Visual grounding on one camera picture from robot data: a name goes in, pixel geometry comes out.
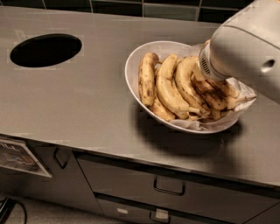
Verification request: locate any black cable on floor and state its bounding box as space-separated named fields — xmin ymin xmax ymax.
xmin=0 ymin=196 xmax=28 ymax=224

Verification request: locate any grey drawer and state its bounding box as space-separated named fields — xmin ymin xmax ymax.
xmin=96 ymin=194 xmax=232 ymax=224
xmin=77 ymin=154 xmax=279 ymax=224

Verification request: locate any upper grey drawer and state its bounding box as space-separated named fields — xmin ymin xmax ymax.
xmin=77 ymin=154 xmax=279 ymax=224

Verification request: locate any brown spotted banana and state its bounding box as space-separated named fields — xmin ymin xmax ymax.
xmin=199 ymin=40 xmax=239 ymax=98
xmin=192 ymin=75 xmax=227 ymax=110

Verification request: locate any large yellow curved banana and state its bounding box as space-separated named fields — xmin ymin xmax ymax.
xmin=156 ymin=54 xmax=200 ymax=119

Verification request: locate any small banana at right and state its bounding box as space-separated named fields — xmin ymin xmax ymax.
xmin=226 ymin=96 xmax=256 ymax=110

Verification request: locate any round black counter hole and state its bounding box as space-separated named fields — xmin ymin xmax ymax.
xmin=10 ymin=33 xmax=82 ymax=67

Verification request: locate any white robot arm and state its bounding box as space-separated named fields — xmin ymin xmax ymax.
xmin=199 ymin=0 xmax=280 ymax=103

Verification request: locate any banana under left ones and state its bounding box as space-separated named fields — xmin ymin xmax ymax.
xmin=149 ymin=91 xmax=176 ymax=122

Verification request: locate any leftmost spotted banana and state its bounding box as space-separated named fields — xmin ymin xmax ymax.
xmin=138 ymin=52 xmax=159 ymax=106

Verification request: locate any grey cabinet door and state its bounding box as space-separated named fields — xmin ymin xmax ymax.
xmin=0 ymin=139 xmax=102 ymax=214

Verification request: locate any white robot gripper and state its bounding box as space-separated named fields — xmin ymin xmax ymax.
xmin=193 ymin=40 xmax=230 ymax=81

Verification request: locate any white oval bowl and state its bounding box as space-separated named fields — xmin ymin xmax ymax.
xmin=124 ymin=40 xmax=242 ymax=135

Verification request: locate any yellow middle banana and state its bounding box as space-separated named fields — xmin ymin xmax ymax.
xmin=174 ymin=56 xmax=211 ymax=118

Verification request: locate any white crumpled paper liner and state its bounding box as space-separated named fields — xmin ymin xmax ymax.
xmin=170 ymin=42 xmax=256 ymax=133

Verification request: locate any lower grey drawer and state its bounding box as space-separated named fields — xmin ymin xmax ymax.
xmin=96 ymin=194 xmax=232 ymax=224

